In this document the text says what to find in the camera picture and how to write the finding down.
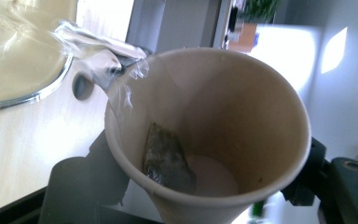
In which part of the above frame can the beige paper cup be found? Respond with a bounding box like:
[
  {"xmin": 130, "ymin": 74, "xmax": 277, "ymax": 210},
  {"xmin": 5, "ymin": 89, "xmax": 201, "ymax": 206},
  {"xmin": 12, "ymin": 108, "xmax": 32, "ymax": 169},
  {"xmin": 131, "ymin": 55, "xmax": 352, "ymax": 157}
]
[{"xmin": 103, "ymin": 47, "xmax": 312, "ymax": 224}]

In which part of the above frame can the clear plastic wrapper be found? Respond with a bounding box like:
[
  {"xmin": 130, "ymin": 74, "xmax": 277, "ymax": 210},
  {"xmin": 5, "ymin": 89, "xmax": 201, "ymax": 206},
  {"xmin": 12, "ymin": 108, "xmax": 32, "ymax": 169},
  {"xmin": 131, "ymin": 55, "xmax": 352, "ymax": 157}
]
[{"xmin": 53, "ymin": 20, "xmax": 151, "ymax": 110}]

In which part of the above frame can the green potted plant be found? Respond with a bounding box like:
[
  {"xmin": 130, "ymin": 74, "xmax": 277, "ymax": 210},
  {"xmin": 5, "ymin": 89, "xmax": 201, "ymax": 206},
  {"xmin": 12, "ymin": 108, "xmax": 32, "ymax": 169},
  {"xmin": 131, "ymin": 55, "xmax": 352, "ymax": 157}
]
[{"xmin": 242, "ymin": 0, "xmax": 283, "ymax": 24}]

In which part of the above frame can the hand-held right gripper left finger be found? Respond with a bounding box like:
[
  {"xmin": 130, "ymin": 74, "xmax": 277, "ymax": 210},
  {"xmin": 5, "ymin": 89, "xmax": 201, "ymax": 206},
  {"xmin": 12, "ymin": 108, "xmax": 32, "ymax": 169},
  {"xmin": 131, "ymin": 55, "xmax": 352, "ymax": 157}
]
[{"xmin": 38, "ymin": 130, "xmax": 131, "ymax": 224}]

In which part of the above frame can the orange box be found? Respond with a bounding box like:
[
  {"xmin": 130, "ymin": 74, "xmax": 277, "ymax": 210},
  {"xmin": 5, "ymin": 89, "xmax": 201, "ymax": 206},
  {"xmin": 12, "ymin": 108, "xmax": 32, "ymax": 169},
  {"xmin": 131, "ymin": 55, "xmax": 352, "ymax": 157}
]
[{"xmin": 227, "ymin": 21, "xmax": 259, "ymax": 54}]

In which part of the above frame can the beige round dish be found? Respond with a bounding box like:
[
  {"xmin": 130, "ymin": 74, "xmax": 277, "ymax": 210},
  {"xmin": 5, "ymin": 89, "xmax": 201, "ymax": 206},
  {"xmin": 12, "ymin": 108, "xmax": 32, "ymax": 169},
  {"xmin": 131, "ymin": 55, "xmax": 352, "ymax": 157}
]
[{"xmin": 0, "ymin": 0, "xmax": 78, "ymax": 114}]

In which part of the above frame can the grey round table grommet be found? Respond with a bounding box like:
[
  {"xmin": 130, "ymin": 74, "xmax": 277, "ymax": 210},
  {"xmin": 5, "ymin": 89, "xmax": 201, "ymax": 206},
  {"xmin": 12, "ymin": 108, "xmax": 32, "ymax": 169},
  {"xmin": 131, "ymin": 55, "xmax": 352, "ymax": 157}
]
[{"xmin": 72, "ymin": 73, "xmax": 95, "ymax": 102}]

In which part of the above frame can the used tea bag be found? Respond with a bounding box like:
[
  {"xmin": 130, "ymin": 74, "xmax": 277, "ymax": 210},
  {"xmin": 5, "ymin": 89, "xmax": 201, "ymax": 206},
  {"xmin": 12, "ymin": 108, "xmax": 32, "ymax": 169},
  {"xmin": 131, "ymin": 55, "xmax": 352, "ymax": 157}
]
[{"xmin": 141, "ymin": 122, "xmax": 198, "ymax": 194}]

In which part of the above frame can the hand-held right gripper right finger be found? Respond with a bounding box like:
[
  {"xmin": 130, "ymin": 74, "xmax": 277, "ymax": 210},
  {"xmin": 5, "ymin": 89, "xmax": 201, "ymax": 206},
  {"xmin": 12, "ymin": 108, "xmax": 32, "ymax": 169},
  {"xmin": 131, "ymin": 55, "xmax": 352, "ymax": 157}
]
[{"xmin": 281, "ymin": 136, "xmax": 327, "ymax": 207}]

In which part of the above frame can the white table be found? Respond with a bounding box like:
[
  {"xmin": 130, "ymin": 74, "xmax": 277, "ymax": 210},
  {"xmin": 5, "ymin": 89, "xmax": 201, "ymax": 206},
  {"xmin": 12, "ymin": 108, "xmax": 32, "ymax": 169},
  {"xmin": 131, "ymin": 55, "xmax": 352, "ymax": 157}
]
[{"xmin": 247, "ymin": 23, "xmax": 322, "ymax": 92}]

